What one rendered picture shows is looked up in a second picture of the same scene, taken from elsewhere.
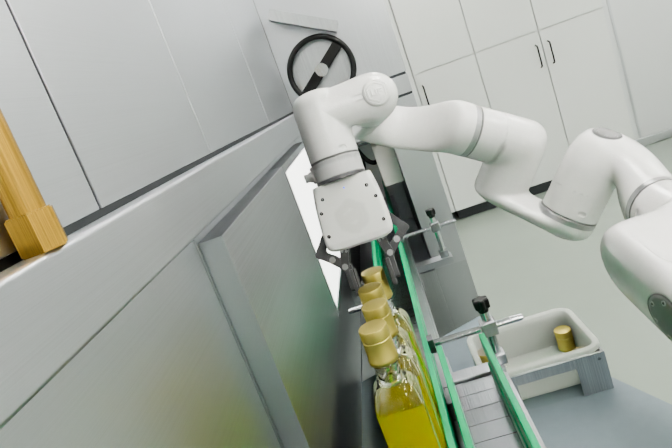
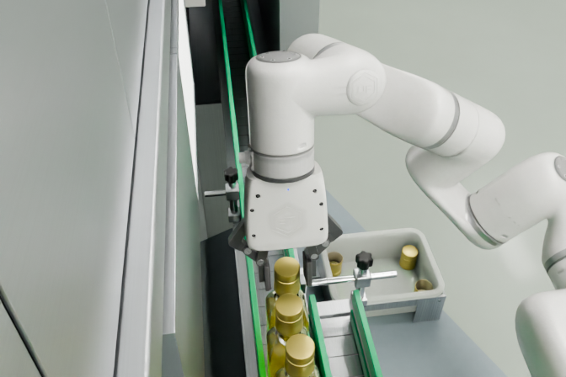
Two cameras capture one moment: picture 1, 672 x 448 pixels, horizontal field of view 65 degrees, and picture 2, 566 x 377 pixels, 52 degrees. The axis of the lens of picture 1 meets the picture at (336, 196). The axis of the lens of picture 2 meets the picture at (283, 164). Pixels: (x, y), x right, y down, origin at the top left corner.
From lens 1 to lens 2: 0.44 m
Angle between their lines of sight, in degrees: 33
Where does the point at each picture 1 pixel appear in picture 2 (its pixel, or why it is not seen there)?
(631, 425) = (446, 365)
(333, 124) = (300, 118)
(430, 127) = (392, 104)
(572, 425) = (398, 353)
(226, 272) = (167, 360)
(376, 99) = (360, 98)
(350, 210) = (287, 214)
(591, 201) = (519, 229)
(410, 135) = not seen: hidden behind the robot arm
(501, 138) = (465, 145)
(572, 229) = (488, 244)
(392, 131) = not seen: hidden behind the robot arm
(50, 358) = not seen: outside the picture
